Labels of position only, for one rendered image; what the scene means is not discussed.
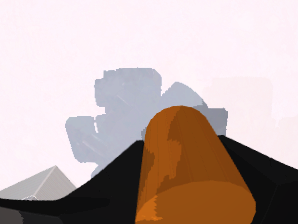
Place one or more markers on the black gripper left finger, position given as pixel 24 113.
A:
pixel 109 198

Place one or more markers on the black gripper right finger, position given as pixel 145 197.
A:
pixel 274 185

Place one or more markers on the orange tapered knob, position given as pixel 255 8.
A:
pixel 187 177

